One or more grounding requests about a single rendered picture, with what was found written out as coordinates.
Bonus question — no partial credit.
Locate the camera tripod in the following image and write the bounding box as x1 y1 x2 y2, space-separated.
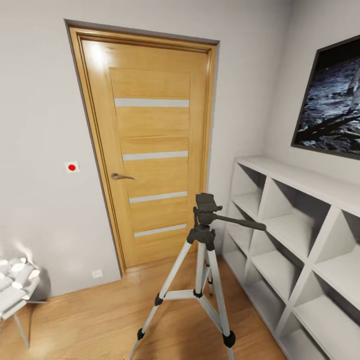
127 192 267 360

